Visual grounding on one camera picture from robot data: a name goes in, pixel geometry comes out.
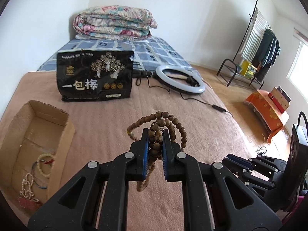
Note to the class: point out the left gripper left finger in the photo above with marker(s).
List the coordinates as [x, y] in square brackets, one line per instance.
[96, 197]

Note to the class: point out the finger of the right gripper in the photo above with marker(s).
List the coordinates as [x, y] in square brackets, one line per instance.
[238, 161]
[245, 176]

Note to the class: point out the black clothes rack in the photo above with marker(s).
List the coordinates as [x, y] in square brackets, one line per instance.
[229, 70]

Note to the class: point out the white ring light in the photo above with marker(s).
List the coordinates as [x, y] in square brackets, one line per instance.
[182, 80]

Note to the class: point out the floral folded quilt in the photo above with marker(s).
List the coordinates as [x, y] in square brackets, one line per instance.
[115, 22]

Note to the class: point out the black snack bag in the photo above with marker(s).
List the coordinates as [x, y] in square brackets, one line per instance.
[94, 75]

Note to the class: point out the red pouch in box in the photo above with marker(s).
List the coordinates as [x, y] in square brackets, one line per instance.
[29, 205]

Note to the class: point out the blue checkered bed sheet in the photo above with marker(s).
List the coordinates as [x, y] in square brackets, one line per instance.
[148, 53]

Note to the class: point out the yellow box on rack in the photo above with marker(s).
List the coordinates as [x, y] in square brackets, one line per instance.
[247, 69]

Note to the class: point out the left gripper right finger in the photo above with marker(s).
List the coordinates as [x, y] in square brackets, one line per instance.
[213, 197]

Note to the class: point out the hanging dark clothes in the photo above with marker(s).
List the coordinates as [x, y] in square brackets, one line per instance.
[260, 46]

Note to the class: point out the books on orange box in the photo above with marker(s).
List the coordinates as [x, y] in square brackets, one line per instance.
[280, 98]

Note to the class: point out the orange patterned box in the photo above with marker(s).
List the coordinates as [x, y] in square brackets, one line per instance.
[273, 119]

